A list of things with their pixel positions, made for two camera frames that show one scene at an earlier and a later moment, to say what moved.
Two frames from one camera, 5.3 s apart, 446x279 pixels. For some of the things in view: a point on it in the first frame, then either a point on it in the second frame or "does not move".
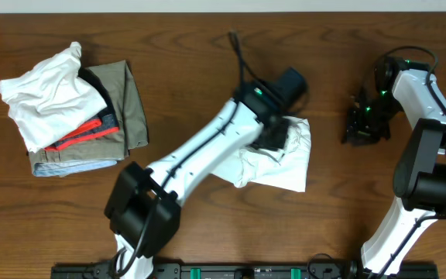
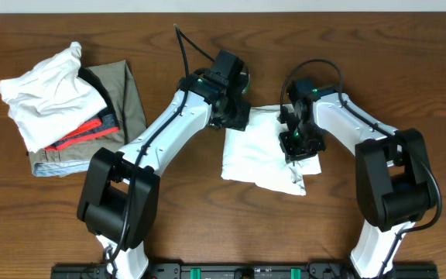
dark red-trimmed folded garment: [107, 122] does not move
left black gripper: [278, 142] to [241, 120]
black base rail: [243, 270] does not move
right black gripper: [354, 130] to [293, 153]
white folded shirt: [50, 99] does not move
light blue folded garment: [57, 169] does not move
